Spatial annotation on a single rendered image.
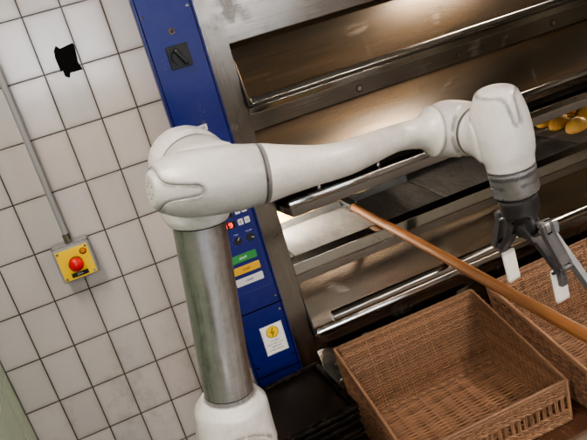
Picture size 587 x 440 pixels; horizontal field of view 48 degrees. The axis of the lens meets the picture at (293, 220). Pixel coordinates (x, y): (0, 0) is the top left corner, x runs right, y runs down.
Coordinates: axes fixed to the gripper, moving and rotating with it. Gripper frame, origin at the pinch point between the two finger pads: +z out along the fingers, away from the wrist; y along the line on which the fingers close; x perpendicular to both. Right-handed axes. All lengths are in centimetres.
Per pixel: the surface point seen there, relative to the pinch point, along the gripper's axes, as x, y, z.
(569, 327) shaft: 6.8, -1.4, 14.8
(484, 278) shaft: 9.0, -31.4, 13.5
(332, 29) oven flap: 15, -87, -52
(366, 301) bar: -16, -52, 15
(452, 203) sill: 38, -85, 17
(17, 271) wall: -95, -94, -21
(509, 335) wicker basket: 34, -63, 59
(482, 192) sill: 51, -84, 18
